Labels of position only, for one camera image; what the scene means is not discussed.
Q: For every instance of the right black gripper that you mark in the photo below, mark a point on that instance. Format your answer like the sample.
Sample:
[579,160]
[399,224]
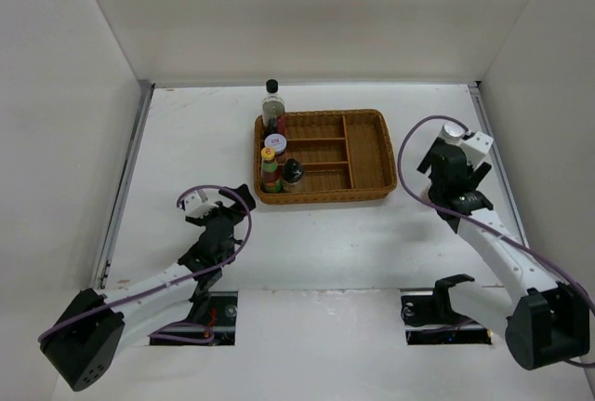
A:
[479,174]

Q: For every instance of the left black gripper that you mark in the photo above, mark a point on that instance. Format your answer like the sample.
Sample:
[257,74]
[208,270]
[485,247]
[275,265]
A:
[221,209]

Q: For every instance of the red green sauce bottle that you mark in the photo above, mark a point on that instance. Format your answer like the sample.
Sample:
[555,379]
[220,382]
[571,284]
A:
[270,173]

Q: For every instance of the black cap pepper shaker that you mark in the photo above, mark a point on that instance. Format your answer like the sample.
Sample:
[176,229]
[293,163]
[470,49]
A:
[293,176]

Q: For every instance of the small jar white lid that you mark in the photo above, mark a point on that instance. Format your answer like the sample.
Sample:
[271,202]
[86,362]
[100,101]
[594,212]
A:
[278,143]

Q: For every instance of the dark soy sauce bottle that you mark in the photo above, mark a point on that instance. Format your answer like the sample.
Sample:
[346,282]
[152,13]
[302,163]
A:
[273,110]

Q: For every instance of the white blue cylindrical shaker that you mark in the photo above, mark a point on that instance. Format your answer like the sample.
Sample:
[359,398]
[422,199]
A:
[452,133]

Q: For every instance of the pink cap spice shaker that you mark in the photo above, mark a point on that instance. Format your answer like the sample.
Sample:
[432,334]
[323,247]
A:
[425,195]

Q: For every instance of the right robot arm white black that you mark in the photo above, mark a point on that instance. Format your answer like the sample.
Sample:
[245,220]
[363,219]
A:
[546,319]

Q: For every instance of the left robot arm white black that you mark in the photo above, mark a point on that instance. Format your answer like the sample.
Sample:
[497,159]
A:
[98,325]

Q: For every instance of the brown wicker divided basket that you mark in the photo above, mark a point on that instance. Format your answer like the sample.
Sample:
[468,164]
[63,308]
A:
[347,156]

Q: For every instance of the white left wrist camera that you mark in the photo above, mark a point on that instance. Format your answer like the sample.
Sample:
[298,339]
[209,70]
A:
[195,204]

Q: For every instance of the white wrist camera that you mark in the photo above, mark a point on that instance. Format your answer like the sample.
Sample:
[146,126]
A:
[195,204]
[476,148]

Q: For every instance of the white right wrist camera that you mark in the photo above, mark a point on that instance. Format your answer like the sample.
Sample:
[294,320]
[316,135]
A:
[476,148]

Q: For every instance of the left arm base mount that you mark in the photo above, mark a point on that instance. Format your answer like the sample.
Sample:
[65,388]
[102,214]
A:
[211,322]

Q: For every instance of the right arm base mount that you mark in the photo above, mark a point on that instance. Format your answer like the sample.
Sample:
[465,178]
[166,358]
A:
[429,318]

